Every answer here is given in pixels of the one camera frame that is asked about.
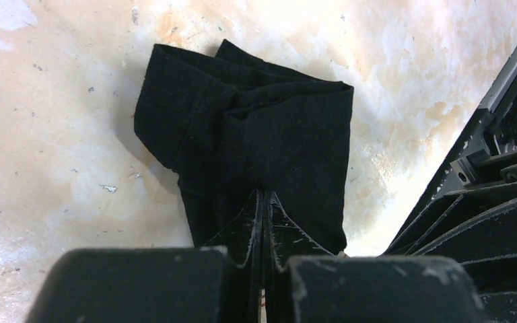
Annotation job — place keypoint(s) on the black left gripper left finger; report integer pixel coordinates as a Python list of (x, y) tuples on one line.
[(217, 282)]

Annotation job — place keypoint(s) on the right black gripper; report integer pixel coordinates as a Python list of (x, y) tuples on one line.
[(477, 227)]

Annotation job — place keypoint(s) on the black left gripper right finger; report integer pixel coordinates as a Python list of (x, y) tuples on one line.
[(306, 283)]

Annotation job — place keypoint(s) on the black underwear with beige waistband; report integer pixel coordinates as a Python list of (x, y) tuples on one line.
[(231, 124)]

